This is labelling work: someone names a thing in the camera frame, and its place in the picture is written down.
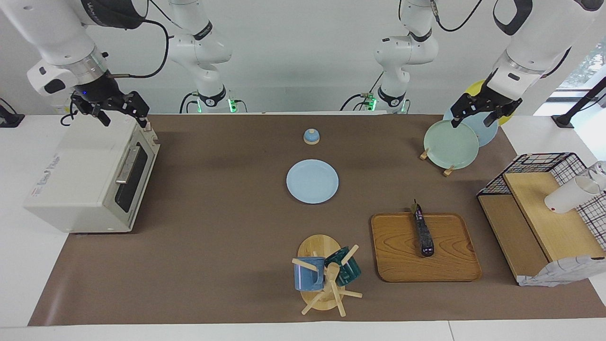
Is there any blue ceramic mug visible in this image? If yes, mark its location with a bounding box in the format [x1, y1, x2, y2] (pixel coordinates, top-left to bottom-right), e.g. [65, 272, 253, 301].
[294, 257, 326, 292]

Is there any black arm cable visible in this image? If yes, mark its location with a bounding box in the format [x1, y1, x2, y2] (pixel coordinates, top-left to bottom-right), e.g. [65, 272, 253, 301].
[428, 0, 483, 33]
[108, 18, 170, 79]

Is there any wooden mug tree stand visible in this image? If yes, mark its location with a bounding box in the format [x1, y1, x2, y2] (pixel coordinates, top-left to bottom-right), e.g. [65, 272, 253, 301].
[292, 234, 363, 317]

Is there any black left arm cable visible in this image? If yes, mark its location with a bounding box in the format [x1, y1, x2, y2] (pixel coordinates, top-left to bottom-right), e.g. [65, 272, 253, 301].
[428, 0, 483, 33]

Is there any pale blue racked plate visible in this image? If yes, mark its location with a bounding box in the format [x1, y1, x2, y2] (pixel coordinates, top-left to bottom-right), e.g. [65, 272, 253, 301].
[443, 102, 499, 147]

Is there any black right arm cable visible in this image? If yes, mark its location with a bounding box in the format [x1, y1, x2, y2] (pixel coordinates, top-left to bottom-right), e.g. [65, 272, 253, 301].
[108, 18, 170, 79]

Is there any black base cable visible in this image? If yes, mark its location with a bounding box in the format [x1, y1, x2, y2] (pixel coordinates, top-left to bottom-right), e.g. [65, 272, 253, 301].
[179, 91, 199, 114]
[340, 71, 385, 112]

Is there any black right base cable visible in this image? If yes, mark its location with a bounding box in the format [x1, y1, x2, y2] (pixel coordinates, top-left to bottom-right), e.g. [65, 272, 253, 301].
[179, 91, 199, 114]

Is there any brown table mat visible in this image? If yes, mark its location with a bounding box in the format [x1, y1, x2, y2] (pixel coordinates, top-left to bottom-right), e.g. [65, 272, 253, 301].
[27, 114, 606, 326]

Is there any white patterned shelf liner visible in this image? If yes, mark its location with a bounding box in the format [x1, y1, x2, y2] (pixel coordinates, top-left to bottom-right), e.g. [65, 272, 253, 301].
[517, 255, 606, 287]

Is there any wooden plate rack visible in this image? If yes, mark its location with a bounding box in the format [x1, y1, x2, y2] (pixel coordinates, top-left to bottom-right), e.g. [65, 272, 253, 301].
[419, 148, 456, 177]

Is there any black camera stand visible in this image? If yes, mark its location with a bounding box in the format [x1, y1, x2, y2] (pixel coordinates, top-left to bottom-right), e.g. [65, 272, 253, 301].
[552, 76, 606, 128]

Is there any dark purple eggplant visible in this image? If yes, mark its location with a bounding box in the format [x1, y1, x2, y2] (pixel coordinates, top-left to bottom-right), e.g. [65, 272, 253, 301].
[411, 199, 435, 258]

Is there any cream toaster oven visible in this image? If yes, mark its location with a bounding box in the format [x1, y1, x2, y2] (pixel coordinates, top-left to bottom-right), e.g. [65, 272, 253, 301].
[24, 114, 160, 233]

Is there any yellow racked plate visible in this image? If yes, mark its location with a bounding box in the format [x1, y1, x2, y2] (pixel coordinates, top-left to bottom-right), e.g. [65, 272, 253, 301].
[466, 80, 514, 126]

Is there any clear glass cup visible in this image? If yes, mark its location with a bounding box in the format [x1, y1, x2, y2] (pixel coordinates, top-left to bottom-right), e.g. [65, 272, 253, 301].
[587, 161, 606, 191]

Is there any black table clamp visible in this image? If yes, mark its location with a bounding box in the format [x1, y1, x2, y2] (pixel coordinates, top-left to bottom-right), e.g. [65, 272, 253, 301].
[0, 98, 25, 128]

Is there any wooden wire basket shelf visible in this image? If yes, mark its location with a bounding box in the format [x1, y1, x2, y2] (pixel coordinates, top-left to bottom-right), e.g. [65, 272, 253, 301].
[477, 153, 606, 285]

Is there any dark green ceramic mug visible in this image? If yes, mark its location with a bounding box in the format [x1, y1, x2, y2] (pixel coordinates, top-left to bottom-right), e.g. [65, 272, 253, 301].
[325, 246, 362, 287]

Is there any black left base cable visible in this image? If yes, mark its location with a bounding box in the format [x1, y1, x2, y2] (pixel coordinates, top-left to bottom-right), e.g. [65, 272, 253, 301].
[340, 71, 385, 112]

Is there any wooden serving tray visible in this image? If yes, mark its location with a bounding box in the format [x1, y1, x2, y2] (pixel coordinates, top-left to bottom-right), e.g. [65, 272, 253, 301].
[371, 213, 482, 283]

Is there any pale green racked plate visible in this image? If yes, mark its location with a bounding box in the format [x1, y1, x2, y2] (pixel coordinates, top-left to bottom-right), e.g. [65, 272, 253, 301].
[423, 119, 480, 170]

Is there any white plastic cup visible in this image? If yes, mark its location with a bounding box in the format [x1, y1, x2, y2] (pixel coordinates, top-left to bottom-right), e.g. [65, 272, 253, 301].
[544, 175, 602, 214]

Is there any light blue plate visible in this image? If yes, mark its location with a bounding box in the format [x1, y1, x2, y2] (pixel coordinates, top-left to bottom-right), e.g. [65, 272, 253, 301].
[286, 159, 339, 205]

